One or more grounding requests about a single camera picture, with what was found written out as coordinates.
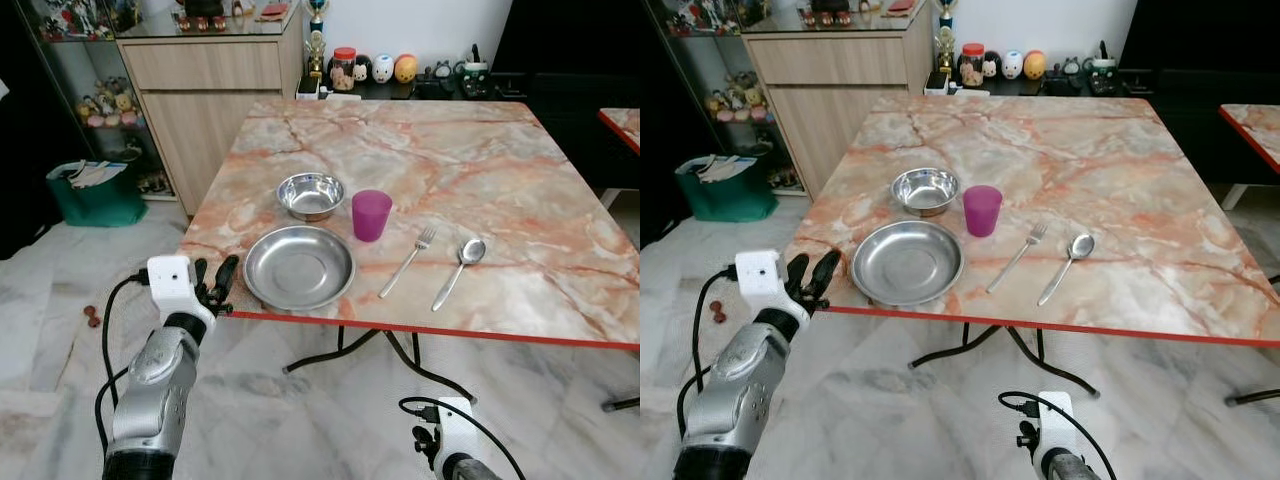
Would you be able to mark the large steel plate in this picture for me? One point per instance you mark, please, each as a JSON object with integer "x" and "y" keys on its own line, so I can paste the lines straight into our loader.
{"x": 907, "y": 263}
{"x": 298, "y": 268}

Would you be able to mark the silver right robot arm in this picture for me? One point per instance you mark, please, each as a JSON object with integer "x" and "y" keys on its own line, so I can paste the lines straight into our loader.
{"x": 470, "y": 468}
{"x": 1070, "y": 466}

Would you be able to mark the small red floor object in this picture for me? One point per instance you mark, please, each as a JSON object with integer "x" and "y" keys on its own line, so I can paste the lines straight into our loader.
{"x": 92, "y": 317}
{"x": 718, "y": 312}

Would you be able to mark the green bag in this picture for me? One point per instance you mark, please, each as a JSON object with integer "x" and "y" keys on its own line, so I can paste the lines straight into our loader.
{"x": 725, "y": 195}
{"x": 95, "y": 200}

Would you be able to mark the small steel bowl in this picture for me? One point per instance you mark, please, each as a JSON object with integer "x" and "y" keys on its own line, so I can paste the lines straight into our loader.
{"x": 311, "y": 194}
{"x": 925, "y": 189}

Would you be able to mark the light wooden cabinet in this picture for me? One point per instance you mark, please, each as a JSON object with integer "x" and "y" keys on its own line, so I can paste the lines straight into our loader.
{"x": 200, "y": 120}
{"x": 820, "y": 115}

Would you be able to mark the purple plastic cup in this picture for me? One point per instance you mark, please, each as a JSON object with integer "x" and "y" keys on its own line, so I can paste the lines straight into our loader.
{"x": 982, "y": 212}
{"x": 371, "y": 217}

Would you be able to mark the steel fork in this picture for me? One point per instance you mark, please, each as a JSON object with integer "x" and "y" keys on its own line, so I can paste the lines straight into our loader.
{"x": 405, "y": 266}
{"x": 1014, "y": 261}

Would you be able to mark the plush toys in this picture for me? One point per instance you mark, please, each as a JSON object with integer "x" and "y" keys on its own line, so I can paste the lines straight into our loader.
{"x": 110, "y": 105}
{"x": 735, "y": 98}

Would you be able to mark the steel spoon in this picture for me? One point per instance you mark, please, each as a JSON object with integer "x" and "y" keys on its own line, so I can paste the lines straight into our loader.
{"x": 471, "y": 250}
{"x": 1080, "y": 245}

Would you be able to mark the glass display shelf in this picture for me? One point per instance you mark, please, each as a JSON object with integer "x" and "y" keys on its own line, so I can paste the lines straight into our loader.
{"x": 700, "y": 55}
{"x": 90, "y": 60}

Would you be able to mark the black round figurine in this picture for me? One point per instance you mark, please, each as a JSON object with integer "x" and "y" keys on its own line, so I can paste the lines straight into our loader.
{"x": 363, "y": 70}
{"x": 992, "y": 66}

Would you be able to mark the gold trophy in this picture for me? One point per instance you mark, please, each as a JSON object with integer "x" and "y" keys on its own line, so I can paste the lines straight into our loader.
{"x": 317, "y": 45}
{"x": 945, "y": 42}

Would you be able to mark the white round figurine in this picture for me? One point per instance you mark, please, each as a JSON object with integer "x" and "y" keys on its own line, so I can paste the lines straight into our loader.
{"x": 383, "y": 68}
{"x": 1013, "y": 65}

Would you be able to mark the orange round figurine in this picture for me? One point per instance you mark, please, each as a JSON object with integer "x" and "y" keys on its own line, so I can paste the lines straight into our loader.
{"x": 405, "y": 68}
{"x": 1034, "y": 65}

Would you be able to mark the black television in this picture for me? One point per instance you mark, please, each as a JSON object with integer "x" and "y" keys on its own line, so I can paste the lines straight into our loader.
{"x": 570, "y": 35}
{"x": 1200, "y": 30}

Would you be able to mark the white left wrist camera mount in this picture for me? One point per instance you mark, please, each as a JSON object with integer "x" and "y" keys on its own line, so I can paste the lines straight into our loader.
{"x": 170, "y": 282}
{"x": 760, "y": 278}

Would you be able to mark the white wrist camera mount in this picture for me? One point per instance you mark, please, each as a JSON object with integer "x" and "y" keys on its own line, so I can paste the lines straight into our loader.
{"x": 170, "y": 282}
{"x": 456, "y": 425}
{"x": 1056, "y": 420}
{"x": 760, "y": 278}

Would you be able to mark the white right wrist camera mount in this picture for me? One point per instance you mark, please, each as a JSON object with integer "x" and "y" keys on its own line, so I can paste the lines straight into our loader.
{"x": 1056, "y": 420}
{"x": 456, "y": 425}

